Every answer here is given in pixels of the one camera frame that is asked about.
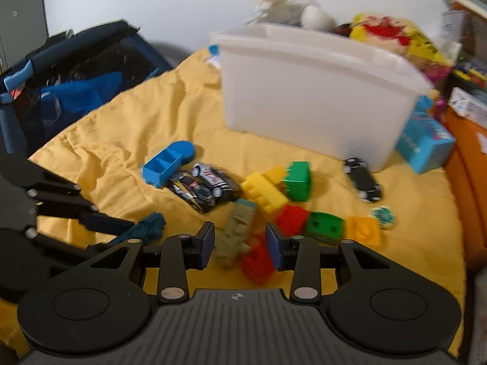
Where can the black mesh basket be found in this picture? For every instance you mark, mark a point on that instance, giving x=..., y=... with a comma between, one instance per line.
x=76, y=83

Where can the blue round disc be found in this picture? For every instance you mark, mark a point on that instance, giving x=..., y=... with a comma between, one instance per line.
x=184, y=148

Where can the yellow blanket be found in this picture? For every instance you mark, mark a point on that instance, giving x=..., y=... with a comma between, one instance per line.
x=152, y=114

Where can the black toy car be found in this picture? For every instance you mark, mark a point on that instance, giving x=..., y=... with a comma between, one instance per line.
x=361, y=180

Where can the patterned toy car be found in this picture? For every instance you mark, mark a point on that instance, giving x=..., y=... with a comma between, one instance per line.
x=213, y=178
x=190, y=192

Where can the teal cardboard box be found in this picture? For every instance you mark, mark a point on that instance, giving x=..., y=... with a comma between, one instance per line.
x=426, y=140

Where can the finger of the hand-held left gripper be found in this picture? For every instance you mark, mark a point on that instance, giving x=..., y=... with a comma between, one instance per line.
x=106, y=223
x=68, y=249

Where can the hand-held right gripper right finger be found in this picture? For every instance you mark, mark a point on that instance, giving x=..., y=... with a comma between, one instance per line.
x=274, y=247

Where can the white plush toy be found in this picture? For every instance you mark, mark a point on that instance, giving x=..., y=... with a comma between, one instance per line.
x=315, y=17

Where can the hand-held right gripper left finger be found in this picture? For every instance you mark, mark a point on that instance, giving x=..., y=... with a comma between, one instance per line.
x=208, y=245

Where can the long yellow building brick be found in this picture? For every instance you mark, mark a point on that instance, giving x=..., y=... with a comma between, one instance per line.
x=264, y=194

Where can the yellow toy bag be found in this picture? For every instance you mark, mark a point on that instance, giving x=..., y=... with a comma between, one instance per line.
x=392, y=34

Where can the cluttered bookshelf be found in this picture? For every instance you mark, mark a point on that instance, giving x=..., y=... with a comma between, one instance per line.
x=471, y=26

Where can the pink package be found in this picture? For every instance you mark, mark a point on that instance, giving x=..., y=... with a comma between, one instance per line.
x=437, y=78

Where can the teal toy figure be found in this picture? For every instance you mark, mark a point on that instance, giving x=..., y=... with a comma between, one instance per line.
x=148, y=228

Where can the teal patterned round token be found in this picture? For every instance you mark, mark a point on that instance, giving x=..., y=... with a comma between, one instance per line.
x=386, y=216

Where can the square yellow building brick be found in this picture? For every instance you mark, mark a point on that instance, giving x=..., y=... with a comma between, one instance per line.
x=365, y=230

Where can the olive toy figure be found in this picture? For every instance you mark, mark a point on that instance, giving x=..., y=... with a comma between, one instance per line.
x=236, y=232

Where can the small yellow building brick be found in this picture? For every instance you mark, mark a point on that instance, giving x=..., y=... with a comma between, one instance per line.
x=274, y=175

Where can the large blue building brick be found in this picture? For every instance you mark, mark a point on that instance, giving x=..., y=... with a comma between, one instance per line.
x=159, y=173

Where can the long red building brick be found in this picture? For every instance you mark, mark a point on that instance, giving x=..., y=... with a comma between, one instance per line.
x=258, y=262

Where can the green building brick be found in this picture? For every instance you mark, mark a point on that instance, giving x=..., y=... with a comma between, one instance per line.
x=325, y=228
x=298, y=182

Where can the grey cabinet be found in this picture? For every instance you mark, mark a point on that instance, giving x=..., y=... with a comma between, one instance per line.
x=23, y=26

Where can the white plastic storage bin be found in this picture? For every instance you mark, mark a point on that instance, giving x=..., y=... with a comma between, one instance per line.
x=304, y=102

